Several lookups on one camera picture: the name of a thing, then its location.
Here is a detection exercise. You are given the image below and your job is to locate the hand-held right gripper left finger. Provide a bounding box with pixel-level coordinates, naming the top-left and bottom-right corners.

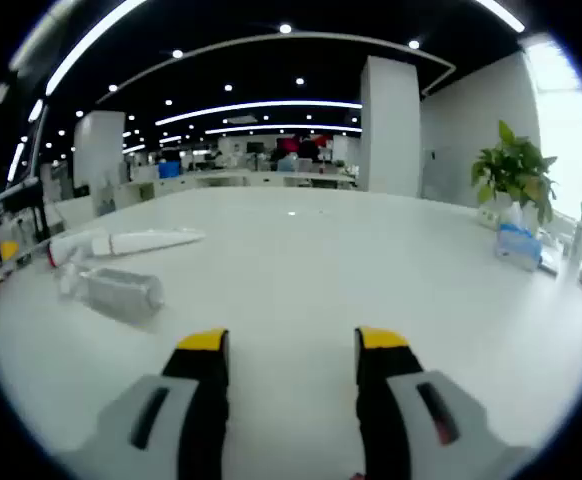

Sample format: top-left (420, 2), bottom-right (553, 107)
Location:
top-left (58, 328), bottom-right (231, 480)

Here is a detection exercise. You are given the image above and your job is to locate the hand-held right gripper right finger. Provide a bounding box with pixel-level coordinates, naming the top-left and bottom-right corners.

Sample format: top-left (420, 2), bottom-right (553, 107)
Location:
top-left (354, 326), bottom-right (537, 480)

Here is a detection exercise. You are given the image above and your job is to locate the white skincare spray bottle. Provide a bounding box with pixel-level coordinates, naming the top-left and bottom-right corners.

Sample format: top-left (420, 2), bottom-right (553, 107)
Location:
top-left (58, 262), bottom-right (166, 321)

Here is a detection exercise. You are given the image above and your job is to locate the white skincare tube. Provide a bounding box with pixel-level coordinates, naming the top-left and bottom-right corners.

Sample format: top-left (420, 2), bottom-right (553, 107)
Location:
top-left (90, 227), bottom-right (207, 260)

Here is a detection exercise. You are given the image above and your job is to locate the red collared skincare bottle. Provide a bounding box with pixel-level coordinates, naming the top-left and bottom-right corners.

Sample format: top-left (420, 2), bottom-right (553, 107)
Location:
top-left (46, 230), bottom-right (96, 269)

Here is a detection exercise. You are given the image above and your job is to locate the blue tissue pack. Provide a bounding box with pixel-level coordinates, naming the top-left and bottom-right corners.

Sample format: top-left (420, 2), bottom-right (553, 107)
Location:
top-left (494, 222), bottom-right (543, 272)

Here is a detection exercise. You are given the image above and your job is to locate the white office counter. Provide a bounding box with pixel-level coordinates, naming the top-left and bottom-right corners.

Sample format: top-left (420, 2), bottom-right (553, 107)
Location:
top-left (120, 167), bottom-right (360, 201)

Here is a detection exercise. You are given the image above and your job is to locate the white desk with black legs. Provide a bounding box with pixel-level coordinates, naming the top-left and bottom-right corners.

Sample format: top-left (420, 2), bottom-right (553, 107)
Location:
top-left (0, 177), bottom-right (53, 242)

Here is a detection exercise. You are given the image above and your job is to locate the potted green plant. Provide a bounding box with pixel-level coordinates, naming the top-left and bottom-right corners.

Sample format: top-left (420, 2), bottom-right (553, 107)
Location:
top-left (470, 119), bottom-right (558, 229)

